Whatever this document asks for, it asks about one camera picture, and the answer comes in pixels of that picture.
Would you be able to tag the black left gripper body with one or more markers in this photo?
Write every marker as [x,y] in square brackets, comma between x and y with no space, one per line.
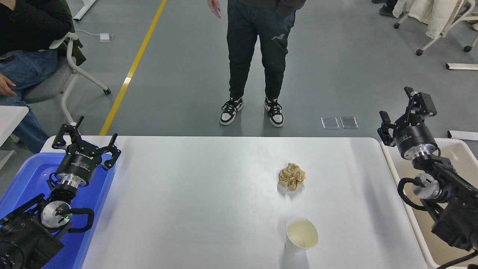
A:
[80,166]

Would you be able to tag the person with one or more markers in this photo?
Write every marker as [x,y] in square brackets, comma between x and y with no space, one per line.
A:
[22,26]
[242,45]
[388,9]

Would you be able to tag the dark green jacket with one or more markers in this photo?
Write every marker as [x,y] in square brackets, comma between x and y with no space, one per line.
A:
[76,50]

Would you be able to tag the large pale plastic bin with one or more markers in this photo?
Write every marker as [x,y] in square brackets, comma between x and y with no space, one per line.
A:
[459,153]

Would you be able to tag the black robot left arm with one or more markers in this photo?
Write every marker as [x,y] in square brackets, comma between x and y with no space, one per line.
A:
[22,239]

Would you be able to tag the grey office chair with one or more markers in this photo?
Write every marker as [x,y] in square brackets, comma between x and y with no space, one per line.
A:
[48,84]

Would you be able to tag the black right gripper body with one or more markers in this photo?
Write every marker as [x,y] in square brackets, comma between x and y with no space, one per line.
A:
[416,140]

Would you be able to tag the tan paper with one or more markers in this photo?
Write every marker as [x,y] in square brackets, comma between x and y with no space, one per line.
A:
[292,176]

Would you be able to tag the white wheeled chair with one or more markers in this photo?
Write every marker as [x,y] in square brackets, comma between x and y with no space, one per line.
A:
[438,39]

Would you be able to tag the white table foot bar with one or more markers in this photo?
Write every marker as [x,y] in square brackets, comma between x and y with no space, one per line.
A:
[463,135]
[463,66]
[85,9]

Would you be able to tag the white power adapter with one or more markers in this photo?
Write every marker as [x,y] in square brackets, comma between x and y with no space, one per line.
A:
[105,37]

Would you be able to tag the blue plastic tray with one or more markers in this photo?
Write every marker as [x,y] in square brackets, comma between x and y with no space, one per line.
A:
[30,175]

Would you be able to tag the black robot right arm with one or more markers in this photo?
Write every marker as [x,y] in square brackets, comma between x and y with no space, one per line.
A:
[455,220]

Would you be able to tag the small white side table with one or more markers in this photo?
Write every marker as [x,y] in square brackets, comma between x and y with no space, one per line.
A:
[11,119]

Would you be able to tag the person's right hand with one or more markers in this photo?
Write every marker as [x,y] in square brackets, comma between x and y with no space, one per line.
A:
[214,8]

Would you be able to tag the person's hand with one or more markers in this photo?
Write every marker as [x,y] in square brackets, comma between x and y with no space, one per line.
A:
[5,86]

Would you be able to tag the cream coat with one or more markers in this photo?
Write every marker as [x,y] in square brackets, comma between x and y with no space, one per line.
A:
[429,13]

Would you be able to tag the white paper cup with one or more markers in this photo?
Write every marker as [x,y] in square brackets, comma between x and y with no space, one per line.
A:
[298,231]

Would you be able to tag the metal floor plate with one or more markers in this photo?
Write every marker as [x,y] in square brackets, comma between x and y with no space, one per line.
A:
[330,123]
[349,122]

